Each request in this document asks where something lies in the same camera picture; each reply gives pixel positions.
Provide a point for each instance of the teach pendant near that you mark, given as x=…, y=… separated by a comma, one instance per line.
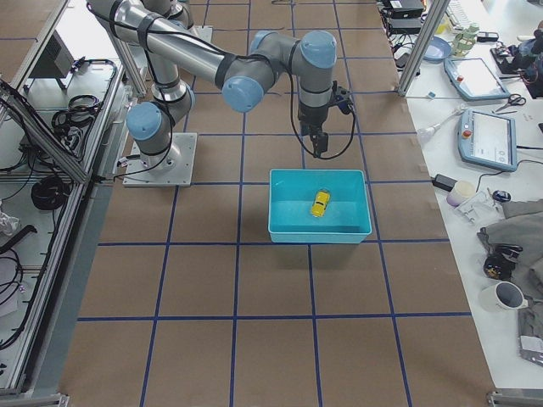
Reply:
x=487, y=140

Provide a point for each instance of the aluminium frame post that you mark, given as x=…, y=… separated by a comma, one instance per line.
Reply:
x=436, y=12

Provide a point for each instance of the green tape rolls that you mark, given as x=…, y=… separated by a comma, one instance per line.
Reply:
x=464, y=41

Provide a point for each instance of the teach pendant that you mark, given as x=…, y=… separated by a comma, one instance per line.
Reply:
x=474, y=80
x=487, y=140

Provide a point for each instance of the black scissors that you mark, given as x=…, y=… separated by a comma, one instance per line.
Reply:
x=514, y=99

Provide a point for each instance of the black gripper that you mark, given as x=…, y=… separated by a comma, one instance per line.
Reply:
x=311, y=117

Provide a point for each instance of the light blue plate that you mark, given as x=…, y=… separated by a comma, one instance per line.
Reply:
x=438, y=50

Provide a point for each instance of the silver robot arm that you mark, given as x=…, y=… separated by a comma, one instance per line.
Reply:
x=243, y=80

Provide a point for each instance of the teal plastic storage bin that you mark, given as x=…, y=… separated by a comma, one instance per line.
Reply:
x=291, y=194

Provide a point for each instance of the yellow beetle toy car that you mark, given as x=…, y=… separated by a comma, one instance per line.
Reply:
x=320, y=203

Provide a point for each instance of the teach pendant far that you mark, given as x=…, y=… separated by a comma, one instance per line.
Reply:
x=474, y=80

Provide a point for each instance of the grey cloth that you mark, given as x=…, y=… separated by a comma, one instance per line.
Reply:
x=514, y=246

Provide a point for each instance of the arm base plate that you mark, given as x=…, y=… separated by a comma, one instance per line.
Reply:
x=203, y=32
x=176, y=169

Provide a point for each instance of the white mug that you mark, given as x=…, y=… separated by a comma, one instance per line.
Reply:
x=502, y=296

